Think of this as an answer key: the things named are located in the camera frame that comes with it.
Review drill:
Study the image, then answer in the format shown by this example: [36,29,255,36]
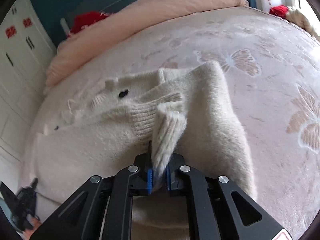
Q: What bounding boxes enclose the cream knit sweater black hearts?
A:
[19,62,257,239]

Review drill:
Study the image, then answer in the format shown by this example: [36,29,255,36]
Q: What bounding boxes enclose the red and cream clothes pile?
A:
[269,5,319,41]

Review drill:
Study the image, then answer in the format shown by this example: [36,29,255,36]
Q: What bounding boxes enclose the pink folded duvet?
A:
[43,0,249,94]

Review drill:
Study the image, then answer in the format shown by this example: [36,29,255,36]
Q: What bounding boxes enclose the white panelled wardrobe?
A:
[0,0,56,190]

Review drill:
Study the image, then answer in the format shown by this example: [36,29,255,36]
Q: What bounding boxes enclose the red cloth at headboard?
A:
[67,11,112,38]

